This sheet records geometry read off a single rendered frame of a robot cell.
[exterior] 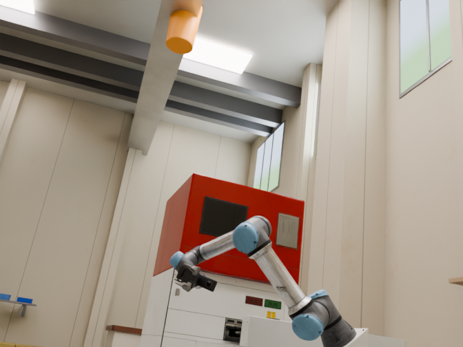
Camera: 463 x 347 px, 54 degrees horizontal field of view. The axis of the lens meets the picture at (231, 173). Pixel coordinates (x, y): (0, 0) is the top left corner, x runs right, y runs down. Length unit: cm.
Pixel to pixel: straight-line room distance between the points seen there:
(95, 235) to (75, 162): 170
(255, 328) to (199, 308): 64
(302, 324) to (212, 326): 107
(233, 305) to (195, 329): 28
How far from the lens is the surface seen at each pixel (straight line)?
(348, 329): 207
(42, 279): 1030
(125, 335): 708
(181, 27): 618
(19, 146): 1103
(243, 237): 187
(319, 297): 202
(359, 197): 555
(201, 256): 219
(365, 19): 686
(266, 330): 232
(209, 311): 287
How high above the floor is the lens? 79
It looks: 21 degrees up
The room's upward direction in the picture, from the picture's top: 8 degrees clockwise
